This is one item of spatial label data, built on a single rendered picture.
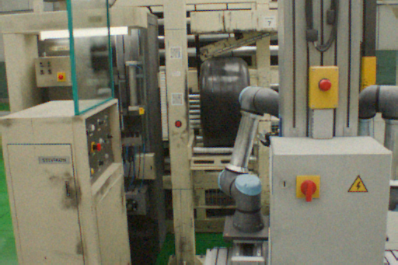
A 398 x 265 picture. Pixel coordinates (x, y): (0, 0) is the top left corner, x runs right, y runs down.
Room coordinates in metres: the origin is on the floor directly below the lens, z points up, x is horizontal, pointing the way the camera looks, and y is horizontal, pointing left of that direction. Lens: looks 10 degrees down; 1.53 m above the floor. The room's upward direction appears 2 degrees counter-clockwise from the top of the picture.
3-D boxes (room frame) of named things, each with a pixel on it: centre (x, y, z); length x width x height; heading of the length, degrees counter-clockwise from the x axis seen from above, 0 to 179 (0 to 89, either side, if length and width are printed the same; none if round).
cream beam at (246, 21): (2.75, -0.24, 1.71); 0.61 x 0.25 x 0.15; 87
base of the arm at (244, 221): (1.63, -0.19, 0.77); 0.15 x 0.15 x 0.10
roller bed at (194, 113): (2.86, 0.10, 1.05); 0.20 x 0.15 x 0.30; 87
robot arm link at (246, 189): (1.64, -0.19, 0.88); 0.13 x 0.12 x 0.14; 25
